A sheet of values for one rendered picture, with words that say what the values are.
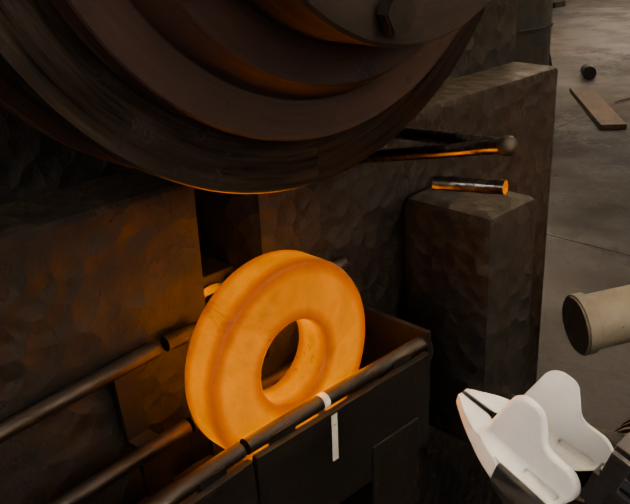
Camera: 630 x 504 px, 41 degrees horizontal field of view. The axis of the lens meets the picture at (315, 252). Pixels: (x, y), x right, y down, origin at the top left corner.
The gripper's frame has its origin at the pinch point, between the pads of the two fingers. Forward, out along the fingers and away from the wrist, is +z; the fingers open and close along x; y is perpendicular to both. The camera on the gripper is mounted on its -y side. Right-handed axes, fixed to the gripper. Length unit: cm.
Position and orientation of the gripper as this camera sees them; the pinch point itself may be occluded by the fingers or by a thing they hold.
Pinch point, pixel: (473, 415)
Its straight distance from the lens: 54.3
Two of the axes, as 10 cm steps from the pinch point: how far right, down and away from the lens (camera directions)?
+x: -7.0, 3.0, -6.5
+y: 1.8, -8.0, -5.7
